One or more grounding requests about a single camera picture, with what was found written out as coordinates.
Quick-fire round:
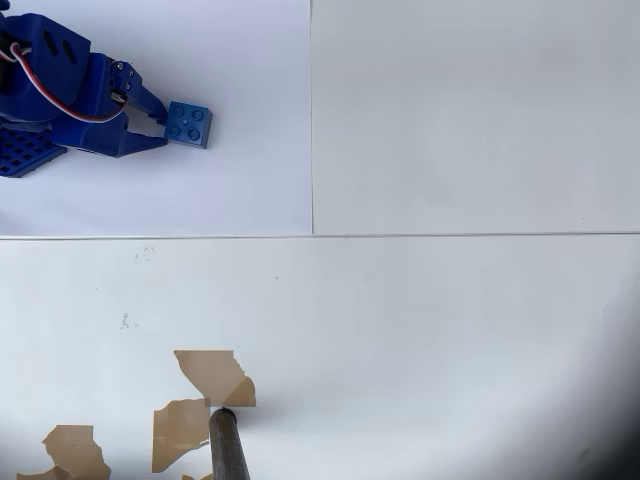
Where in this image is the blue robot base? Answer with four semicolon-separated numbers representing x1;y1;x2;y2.
0;124;69;180

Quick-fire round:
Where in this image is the white and red servo cable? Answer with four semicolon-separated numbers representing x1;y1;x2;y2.
0;42;129;124

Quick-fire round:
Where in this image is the blue toy brick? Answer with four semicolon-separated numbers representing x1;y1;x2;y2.
163;100;214;150

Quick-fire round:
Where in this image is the dark metal stand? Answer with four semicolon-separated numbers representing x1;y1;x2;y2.
207;407;252;480

